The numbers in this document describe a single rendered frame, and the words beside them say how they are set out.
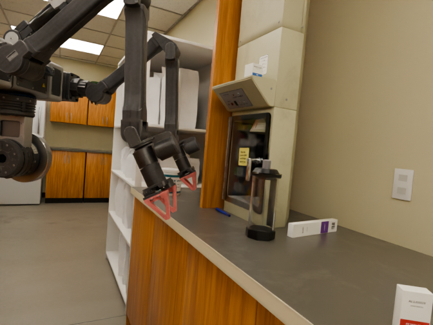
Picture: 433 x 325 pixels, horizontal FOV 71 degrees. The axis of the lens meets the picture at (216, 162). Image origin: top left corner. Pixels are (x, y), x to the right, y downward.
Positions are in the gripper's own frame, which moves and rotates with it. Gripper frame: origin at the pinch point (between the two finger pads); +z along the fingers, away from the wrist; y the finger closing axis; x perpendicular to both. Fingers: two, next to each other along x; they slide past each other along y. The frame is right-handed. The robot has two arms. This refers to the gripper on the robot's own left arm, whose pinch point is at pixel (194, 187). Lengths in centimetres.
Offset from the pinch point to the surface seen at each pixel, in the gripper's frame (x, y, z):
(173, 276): 20.6, -13.2, 29.0
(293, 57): -59, -14, -32
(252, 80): -40, -22, -28
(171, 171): 13.8, 34.0, -11.1
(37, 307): 149, 66, 37
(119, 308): 101, 77, 64
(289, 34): -61, -15, -40
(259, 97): -40.3, -18.0, -22.6
